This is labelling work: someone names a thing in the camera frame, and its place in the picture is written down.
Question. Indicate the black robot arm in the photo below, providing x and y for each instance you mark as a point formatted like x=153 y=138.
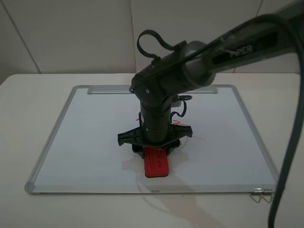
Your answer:
x=194 y=65

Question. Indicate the left metal hanging clip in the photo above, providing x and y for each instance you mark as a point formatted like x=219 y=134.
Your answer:
x=256 y=194

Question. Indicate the white aluminium-framed whiteboard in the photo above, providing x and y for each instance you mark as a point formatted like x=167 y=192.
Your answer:
x=225 y=154

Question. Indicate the red whiteboard eraser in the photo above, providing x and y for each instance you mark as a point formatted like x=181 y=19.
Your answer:
x=155 y=163

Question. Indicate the grey aluminium pen tray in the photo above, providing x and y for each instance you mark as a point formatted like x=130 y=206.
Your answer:
x=124 y=89

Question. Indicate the metal hanging clip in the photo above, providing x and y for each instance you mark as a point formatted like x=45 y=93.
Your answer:
x=267 y=194
x=256 y=194

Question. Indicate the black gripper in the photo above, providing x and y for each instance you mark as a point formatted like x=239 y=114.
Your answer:
x=155 y=130

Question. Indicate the right metal hanging clip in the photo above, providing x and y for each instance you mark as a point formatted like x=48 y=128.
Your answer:
x=267 y=194

